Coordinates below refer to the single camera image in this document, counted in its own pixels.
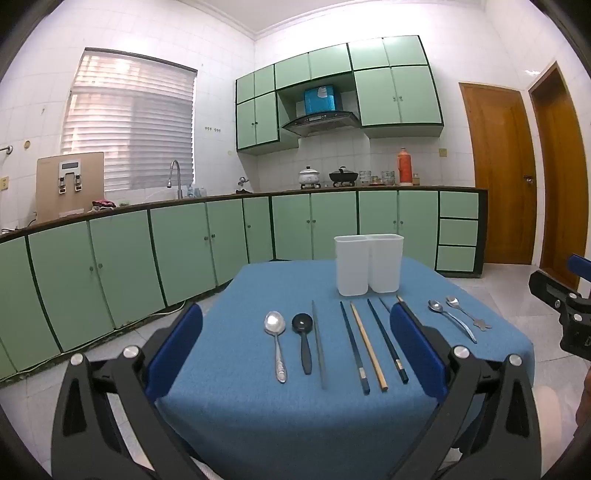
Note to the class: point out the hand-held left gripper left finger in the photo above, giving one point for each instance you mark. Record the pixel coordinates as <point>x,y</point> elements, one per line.
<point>178,350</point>

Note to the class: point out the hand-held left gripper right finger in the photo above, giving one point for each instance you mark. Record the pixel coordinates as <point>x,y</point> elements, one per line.
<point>415,350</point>

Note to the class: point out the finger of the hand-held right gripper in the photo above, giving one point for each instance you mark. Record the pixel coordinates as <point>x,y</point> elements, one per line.
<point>579,264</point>
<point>547,286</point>

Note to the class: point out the black chopstick with beige band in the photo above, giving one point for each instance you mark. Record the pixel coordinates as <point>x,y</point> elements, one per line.
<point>387,339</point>

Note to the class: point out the light wooden chopstick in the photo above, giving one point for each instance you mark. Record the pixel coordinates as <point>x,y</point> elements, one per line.
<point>368,346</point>

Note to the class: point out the small silver spoon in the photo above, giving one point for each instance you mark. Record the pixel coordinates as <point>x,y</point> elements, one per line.
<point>435,305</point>

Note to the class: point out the brown wooden chopstick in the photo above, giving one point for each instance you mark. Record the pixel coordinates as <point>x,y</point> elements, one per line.
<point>400,300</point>

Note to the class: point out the grey metal chopstick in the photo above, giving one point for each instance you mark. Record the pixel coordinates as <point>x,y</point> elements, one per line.
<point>317,341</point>
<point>384,304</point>

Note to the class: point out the dark blue chopstick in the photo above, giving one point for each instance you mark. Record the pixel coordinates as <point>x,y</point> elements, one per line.
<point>354,346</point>

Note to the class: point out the white plastic utensil container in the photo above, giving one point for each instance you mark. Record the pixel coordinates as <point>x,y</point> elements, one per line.
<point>352,267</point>
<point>385,265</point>

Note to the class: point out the large silver spoon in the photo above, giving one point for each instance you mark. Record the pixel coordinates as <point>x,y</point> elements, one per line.
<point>274,321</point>

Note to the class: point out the black plastic spoon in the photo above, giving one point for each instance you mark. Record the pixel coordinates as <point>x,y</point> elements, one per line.
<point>302,323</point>

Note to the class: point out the wooden door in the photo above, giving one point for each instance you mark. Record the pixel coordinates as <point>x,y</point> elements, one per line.
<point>561,184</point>
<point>498,175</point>

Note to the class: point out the green base cabinets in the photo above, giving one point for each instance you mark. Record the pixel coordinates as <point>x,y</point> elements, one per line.
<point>184,249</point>

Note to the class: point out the blue tablecloth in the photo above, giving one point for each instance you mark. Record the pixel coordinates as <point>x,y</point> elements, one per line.
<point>258,415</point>

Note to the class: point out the small bottles by sink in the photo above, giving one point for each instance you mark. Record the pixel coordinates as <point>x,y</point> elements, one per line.
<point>196,191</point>

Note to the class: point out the red cloth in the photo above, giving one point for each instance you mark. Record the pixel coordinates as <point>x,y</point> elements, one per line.
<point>104,204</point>

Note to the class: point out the glass bowl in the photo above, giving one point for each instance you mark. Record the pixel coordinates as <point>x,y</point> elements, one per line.
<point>388,178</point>

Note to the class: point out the chrome kitchen faucet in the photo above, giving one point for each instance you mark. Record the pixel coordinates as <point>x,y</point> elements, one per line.
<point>178,175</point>

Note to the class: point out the orange thermos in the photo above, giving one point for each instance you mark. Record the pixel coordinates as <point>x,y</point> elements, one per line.
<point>405,168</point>

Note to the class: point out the gas stove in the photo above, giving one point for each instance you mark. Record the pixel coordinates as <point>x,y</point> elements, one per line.
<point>325,185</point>

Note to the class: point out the black wok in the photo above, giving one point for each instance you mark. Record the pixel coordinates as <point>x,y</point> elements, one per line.
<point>344,176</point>

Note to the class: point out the brown cardboard box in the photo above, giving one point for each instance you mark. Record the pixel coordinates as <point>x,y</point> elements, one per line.
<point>51,194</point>

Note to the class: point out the silver cooking pot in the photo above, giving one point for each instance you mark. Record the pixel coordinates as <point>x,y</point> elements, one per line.
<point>308,176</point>

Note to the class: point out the white window blinds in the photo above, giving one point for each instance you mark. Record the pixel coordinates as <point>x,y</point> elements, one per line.
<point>129,115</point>

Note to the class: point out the black range hood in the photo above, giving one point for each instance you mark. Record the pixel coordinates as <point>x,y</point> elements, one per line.
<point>318,123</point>

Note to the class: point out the blue box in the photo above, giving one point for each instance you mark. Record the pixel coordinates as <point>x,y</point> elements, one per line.
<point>319,99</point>

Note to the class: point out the green wall cabinets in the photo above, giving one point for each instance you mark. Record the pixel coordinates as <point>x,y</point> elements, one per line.
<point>401,97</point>

